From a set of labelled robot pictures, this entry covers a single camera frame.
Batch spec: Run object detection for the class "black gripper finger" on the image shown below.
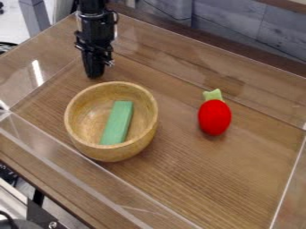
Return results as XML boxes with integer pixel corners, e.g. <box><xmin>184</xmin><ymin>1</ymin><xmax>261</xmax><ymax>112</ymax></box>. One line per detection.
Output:
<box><xmin>95</xmin><ymin>52</ymin><xmax>115</xmax><ymax>77</ymax></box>
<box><xmin>82</xmin><ymin>52</ymin><xmax>95</xmax><ymax>77</ymax></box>

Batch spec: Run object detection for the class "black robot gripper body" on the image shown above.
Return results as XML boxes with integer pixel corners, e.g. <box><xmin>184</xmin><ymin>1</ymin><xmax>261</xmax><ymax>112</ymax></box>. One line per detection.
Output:
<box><xmin>75</xmin><ymin>0</ymin><xmax>119</xmax><ymax>53</ymax></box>

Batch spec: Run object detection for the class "brown wooden bowl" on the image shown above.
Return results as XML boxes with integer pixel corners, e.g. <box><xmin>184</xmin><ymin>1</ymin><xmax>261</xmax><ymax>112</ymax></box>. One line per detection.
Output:
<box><xmin>63</xmin><ymin>81</ymin><xmax>158</xmax><ymax>162</ymax></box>

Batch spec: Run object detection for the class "green rectangular stick block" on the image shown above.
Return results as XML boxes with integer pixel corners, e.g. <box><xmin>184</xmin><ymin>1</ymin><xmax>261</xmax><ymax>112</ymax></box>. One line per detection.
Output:
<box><xmin>99</xmin><ymin>100</ymin><xmax>134</xmax><ymax>145</ymax></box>

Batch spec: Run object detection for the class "red plush radish toy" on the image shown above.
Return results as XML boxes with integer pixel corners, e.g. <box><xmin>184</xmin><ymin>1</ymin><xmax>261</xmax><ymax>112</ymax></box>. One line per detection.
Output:
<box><xmin>198</xmin><ymin>89</ymin><xmax>233</xmax><ymax>136</ymax></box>

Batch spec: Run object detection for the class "grey metal post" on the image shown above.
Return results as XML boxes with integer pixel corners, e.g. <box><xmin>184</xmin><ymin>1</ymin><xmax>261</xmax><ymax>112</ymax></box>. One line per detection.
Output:
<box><xmin>18</xmin><ymin>0</ymin><xmax>51</xmax><ymax>37</ymax></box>

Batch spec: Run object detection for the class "clear acrylic tray enclosure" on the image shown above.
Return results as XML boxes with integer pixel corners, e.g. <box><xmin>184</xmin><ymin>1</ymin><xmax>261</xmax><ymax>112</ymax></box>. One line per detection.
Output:
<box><xmin>0</xmin><ymin>16</ymin><xmax>306</xmax><ymax>229</ymax></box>

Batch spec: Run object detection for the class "black bracket with screw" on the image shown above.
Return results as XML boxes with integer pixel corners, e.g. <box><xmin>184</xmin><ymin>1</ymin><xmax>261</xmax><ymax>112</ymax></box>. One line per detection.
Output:
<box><xmin>27</xmin><ymin>199</ymin><xmax>69</xmax><ymax>229</ymax></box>

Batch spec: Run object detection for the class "black cable bottom left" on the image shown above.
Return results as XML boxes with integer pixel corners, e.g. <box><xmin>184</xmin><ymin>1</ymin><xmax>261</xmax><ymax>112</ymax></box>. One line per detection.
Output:
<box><xmin>0</xmin><ymin>209</ymin><xmax>19</xmax><ymax>229</ymax></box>

